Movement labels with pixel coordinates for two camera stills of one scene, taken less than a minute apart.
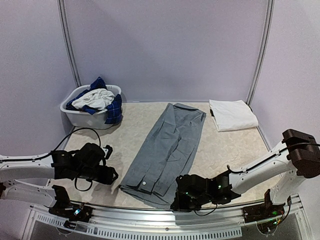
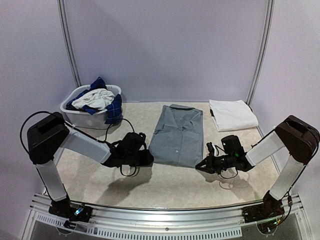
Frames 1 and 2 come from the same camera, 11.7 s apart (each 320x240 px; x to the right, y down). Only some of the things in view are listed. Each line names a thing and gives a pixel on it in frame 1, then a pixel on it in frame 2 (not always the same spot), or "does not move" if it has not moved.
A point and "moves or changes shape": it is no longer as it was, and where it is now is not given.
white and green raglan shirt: x=229 y=115 does not move
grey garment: x=166 y=154 moves or changes shape
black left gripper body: x=88 y=173 -> x=132 y=160
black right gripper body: x=178 y=197 -> x=211 y=164
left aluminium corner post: x=77 y=80 does not move
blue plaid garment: x=113 y=112 does not move
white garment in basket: x=99 y=99 does not move
